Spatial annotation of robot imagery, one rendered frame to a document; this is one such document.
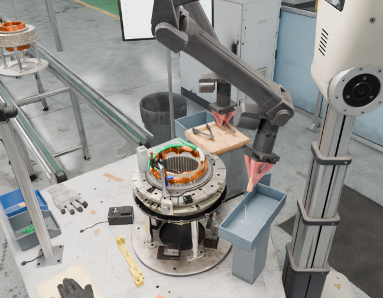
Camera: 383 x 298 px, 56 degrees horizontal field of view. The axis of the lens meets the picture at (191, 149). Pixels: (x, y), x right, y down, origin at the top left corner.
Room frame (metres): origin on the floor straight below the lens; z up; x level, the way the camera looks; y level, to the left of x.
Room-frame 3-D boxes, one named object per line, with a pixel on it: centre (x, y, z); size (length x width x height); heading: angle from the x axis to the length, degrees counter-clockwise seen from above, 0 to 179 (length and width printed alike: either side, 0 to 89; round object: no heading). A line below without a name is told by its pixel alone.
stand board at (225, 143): (1.28, -0.11, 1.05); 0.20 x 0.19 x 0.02; 30
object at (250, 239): (0.83, -0.19, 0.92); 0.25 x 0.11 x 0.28; 144
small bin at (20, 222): (1.03, 0.62, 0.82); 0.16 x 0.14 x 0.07; 125
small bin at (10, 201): (1.17, 0.71, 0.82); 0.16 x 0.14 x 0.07; 127
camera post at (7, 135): (0.91, 0.53, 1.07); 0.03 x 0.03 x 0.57; 10
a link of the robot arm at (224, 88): (1.32, -0.13, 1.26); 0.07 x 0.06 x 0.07; 88
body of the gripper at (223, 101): (1.32, -0.13, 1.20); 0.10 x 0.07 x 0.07; 122
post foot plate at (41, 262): (0.91, 0.53, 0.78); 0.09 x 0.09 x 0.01; 10
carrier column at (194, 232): (0.88, 0.00, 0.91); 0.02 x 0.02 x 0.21
